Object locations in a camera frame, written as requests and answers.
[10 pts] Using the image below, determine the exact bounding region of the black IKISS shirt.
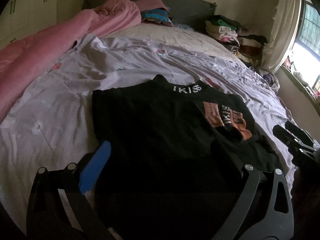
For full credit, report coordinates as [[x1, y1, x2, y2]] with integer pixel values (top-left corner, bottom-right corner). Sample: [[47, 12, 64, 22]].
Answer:
[[92, 75, 281, 239]]

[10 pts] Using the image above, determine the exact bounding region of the clothes bag beside bed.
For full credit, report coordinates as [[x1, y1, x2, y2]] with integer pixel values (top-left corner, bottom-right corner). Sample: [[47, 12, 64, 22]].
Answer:
[[250, 67, 280, 94]]

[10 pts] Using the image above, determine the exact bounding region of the pile of mixed clothes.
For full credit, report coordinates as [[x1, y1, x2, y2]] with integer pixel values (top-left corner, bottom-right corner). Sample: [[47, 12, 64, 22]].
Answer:
[[205, 15, 268, 68]]

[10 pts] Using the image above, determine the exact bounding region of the cluttered window sill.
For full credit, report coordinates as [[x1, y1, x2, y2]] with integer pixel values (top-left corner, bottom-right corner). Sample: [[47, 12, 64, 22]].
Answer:
[[280, 56, 319, 114]]

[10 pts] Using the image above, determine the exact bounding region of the window with grille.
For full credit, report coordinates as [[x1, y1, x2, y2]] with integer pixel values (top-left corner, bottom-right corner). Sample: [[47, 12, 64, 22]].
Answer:
[[293, 0, 319, 87]]

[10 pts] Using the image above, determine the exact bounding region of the white strawberry print bedsheet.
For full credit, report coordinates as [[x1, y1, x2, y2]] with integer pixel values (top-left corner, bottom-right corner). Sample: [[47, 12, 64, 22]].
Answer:
[[1, 34, 295, 231]]

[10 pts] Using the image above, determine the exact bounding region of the cream curtain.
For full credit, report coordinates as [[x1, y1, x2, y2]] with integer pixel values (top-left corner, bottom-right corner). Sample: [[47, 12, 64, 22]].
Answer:
[[260, 0, 302, 74]]

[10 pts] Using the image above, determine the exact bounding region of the pink blanket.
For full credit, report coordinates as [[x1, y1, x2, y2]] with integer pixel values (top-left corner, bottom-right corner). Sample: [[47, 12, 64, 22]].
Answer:
[[1, 0, 166, 119]]

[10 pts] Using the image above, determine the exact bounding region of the cream mattress cover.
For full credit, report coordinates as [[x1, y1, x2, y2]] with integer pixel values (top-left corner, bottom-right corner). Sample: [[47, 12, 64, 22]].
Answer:
[[106, 23, 241, 63]]

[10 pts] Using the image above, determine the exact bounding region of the dark grey headboard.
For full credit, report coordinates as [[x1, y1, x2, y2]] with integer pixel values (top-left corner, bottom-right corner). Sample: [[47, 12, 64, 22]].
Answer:
[[82, 0, 216, 29]]

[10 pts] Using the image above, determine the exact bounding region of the cream wardrobe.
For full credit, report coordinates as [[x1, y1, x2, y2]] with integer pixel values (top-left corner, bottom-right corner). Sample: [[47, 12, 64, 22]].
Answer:
[[1, 0, 57, 49]]

